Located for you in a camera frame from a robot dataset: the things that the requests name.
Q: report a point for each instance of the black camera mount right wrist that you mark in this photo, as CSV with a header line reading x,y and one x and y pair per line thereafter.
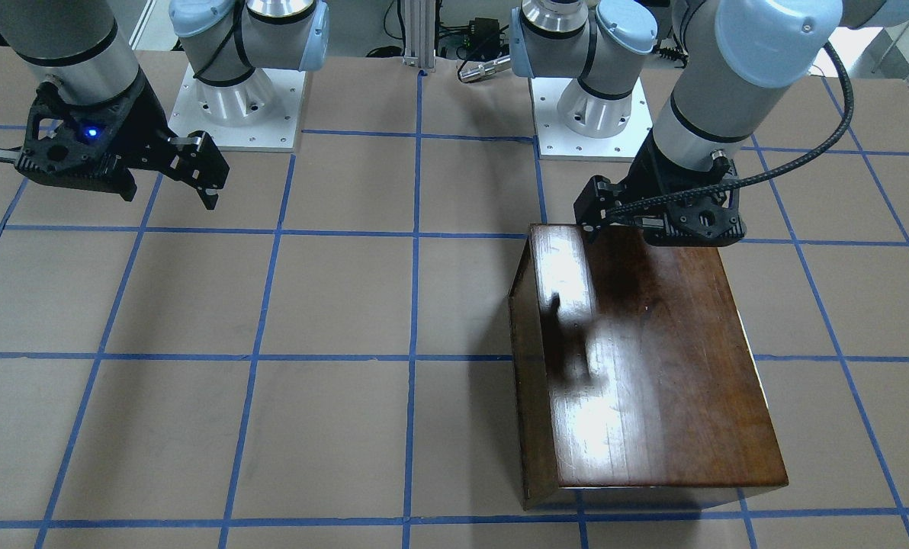
x,y
71,146

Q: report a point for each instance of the black power adapter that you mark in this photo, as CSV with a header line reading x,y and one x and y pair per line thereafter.
x,y
480,31

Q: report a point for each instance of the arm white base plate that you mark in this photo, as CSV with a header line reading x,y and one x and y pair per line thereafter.
x,y
572,125
262,114

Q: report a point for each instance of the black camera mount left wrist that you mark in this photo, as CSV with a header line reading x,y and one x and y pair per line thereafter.
x,y
710,220

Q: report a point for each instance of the dark wooden drawer cabinet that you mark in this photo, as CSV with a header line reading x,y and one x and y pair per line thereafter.
x,y
635,382

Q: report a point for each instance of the aluminium frame post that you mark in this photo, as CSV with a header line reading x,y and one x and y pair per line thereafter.
x,y
419,32

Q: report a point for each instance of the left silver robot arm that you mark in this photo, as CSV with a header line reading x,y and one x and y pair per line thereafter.
x,y
742,56

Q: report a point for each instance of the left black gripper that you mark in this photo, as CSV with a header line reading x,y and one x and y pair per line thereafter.
x,y
650,177

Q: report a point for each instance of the black camera mount wrist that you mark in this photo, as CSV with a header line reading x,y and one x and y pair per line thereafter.
x,y
71,146
710,220

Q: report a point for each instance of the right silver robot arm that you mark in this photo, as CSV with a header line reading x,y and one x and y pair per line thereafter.
x,y
78,44

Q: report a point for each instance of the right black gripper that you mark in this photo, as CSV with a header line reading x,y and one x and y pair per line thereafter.
x,y
144,122

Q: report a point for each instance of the silver metal cylinder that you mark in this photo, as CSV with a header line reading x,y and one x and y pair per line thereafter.
x,y
484,70

